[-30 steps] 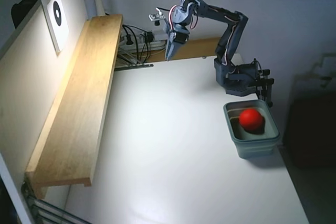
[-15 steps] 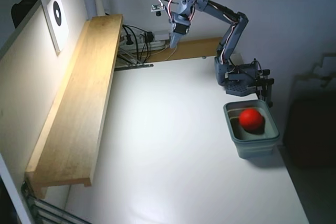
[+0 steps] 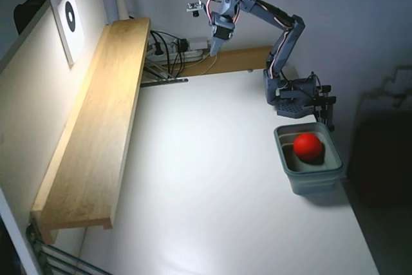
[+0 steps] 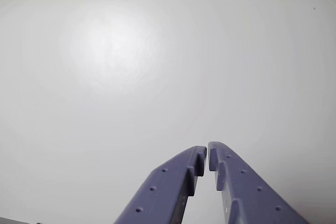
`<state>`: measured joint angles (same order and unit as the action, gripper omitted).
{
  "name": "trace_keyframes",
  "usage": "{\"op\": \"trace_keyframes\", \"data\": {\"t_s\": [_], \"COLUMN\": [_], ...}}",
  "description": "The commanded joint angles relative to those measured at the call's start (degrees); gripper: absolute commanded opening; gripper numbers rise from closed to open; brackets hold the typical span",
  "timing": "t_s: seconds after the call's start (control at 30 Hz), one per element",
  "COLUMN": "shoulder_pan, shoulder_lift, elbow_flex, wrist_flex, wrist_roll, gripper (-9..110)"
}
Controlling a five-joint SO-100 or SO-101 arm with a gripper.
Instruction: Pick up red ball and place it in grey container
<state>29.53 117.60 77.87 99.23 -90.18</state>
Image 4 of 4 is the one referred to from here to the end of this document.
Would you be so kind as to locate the blue-grey gripper finger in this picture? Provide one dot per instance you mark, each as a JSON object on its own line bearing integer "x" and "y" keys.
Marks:
{"x": 157, "y": 197}
{"x": 252, "y": 200}

